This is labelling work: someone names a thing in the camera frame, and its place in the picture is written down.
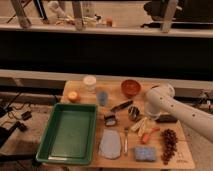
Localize yellow banana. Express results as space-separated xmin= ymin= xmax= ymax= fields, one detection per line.
xmin=130 ymin=117 xmax=147 ymax=137

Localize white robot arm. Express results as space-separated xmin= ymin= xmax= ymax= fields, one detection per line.
xmin=144 ymin=84 xmax=213 ymax=143

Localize red bowl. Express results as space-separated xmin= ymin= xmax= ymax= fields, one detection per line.
xmin=121 ymin=79 xmax=141 ymax=98

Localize white clear cup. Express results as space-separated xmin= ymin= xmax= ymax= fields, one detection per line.
xmin=83 ymin=75 xmax=97 ymax=93

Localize orange fruit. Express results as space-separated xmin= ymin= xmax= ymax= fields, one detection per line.
xmin=68 ymin=91 xmax=80 ymax=103

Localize striped black white can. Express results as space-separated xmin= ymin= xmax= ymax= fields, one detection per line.
xmin=128 ymin=106 xmax=140 ymax=121

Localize silver fork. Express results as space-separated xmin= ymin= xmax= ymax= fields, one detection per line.
xmin=124 ymin=127 xmax=129 ymax=156

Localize light blue folded cloth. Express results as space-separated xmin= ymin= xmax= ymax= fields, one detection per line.
xmin=98 ymin=129 xmax=121 ymax=159

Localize green plastic tray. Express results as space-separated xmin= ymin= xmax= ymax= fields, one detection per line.
xmin=36 ymin=103 xmax=97 ymax=165

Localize orange carrot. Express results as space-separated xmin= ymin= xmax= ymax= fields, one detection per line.
xmin=141 ymin=127 xmax=160 ymax=144

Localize small black block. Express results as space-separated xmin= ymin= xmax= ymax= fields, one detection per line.
xmin=156 ymin=115 xmax=178 ymax=123

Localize blue sponge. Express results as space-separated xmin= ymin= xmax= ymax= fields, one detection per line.
xmin=134 ymin=147 xmax=156 ymax=162

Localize bunch of red grapes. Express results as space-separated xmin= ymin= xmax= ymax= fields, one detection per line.
xmin=161 ymin=129 xmax=178 ymax=165

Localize black handled knife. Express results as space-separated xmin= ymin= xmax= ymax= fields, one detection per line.
xmin=110 ymin=100 xmax=133 ymax=112

